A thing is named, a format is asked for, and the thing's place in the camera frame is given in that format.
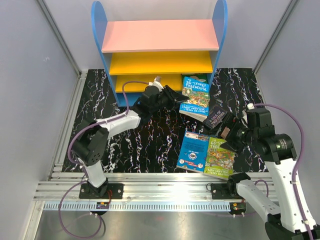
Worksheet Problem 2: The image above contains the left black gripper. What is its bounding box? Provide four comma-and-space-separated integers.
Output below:
149, 85, 189, 113

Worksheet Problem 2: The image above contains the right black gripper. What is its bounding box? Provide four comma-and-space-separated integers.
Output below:
205, 111, 258, 155

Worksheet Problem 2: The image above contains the blue 26-storey treehouse book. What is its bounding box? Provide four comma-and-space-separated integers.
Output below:
179, 76, 210, 122

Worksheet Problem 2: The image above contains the dark tale of two cities book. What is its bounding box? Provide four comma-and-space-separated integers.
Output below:
202, 105, 227, 129

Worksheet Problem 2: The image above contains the green coin book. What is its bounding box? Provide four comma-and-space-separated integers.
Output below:
181, 73, 208, 84

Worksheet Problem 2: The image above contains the blue 130-storey treehouse book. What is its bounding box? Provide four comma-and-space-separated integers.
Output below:
176, 131, 209, 173

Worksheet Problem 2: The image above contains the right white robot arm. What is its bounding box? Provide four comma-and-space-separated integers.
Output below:
210, 104, 320, 240

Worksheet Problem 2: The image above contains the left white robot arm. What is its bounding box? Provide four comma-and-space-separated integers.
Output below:
67, 83, 189, 199

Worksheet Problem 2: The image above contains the green 65-storey treehouse book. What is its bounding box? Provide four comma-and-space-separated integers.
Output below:
203, 137, 236, 180

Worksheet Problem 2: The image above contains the black marble pattern mat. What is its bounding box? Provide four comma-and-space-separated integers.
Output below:
67, 68, 263, 173

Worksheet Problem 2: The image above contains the colourful wooden bookshelf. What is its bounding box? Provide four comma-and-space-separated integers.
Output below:
91, 0, 228, 107

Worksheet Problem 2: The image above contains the right small circuit board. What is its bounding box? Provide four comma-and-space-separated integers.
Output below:
230, 202, 247, 213

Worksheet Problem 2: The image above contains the small circuit board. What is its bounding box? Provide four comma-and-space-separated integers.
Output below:
96, 202, 110, 210
230, 202, 247, 213

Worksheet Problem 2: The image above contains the left small circuit board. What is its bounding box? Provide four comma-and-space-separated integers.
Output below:
96, 202, 110, 210

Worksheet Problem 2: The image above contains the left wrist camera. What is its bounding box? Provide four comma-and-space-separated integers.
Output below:
148, 76, 164, 92

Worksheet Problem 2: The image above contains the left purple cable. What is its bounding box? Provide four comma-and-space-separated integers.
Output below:
57, 80, 153, 237

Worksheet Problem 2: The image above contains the purple cable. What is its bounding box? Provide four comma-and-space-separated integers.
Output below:
202, 102, 316, 240
57, 80, 153, 237

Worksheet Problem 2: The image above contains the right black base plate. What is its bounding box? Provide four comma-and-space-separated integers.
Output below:
209, 183, 241, 200

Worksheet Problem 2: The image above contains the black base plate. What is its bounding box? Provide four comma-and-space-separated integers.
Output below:
209, 183, 241, 200
79, 183, 125, 200

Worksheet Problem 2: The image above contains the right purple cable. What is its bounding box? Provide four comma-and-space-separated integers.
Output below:
202, 102, 316, 240

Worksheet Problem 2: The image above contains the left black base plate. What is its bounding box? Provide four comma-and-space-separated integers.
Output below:
79, 183, 125, 200

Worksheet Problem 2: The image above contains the slotted white cable duct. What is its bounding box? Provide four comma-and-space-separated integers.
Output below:
44, 201, 231, 212

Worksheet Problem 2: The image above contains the aluminium rail frame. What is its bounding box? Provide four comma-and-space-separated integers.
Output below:
23, 70, 320, 240

